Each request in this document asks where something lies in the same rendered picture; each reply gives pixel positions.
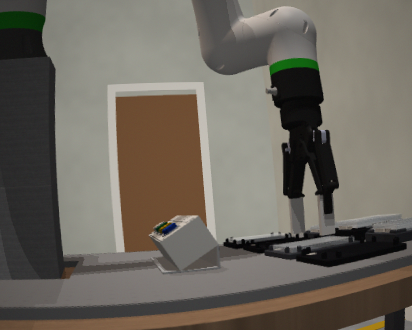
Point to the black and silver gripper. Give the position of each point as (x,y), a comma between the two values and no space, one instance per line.
(302,121)

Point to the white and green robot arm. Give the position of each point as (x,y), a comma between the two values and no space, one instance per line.
(283,38)

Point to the grey control panel with coloured keys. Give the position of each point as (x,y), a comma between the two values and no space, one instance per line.
(186,241)

